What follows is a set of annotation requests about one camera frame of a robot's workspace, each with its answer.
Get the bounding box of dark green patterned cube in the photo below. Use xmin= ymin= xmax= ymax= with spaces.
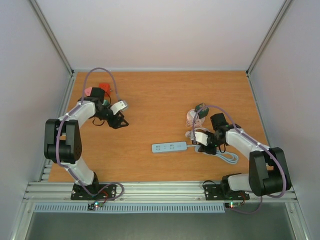
xmin=194 ymin=103 xmax=209 ymax=119

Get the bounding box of red cube plug adapter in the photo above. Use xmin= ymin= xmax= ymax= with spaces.
xmin=98 ymin=82 xmax=111 ymax=94

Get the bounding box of pink cube plug adapter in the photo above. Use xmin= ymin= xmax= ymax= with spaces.
xmin=84 ymin=87 xmax=93 ymax=97

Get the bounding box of light blue power strip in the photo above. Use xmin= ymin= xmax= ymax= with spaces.
xmin=151 ymin=141 xmax=188 ymax=154

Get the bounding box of green small plug charger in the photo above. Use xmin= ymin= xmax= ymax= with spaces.
xmin=102 ymin=99 xmax=110 ymax=106

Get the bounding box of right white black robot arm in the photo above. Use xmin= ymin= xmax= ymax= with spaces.
xmin=194 ymin=113 xmax=292 ymax=198

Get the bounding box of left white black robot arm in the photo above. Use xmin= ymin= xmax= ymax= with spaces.
xmin=44 ymin=87 xmax=129 ymax=199

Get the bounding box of right small circuit board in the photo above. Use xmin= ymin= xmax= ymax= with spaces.
xmin=224 ymin=201 xmax=243 ymax=209

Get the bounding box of small circuit board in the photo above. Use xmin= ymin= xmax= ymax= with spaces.
xmin=224 ymin=201 xmax=243 ymax=209
xmin=87 ymin=202 xmax=104 ymax=211

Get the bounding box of left small circuit board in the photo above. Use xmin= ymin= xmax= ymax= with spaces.
xmin=87 ymin=202 xmax=104 ymax=211

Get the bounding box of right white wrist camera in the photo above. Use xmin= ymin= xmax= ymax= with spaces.
xmin=190 ymin=131 xmax=208 ymax=146

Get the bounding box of light blue coiled power cord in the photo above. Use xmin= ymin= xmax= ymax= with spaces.
xmin=187 ymin=143 xmax=239 ymax=165

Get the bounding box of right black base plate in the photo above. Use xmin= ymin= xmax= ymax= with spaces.
xmin=202 ymin=181 xmax=250 ymax=201

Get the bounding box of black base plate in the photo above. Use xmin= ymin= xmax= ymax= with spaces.
xmin=70 ymin=184 xmax=117 ymax=201
xmin=202 ymin=181 xmax=250 ymax=201

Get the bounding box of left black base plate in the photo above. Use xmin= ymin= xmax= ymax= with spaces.
xmin=70 ymin=184 xmax=117 ymax=201

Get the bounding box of aluminium front rail frame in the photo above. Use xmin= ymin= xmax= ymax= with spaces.
xmin=22 ymin=181 xmax=298 ymax=204

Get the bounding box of blue slotted cable duct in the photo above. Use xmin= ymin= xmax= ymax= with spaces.
xmin=34 ymin=202 xmax=225 ymax=214

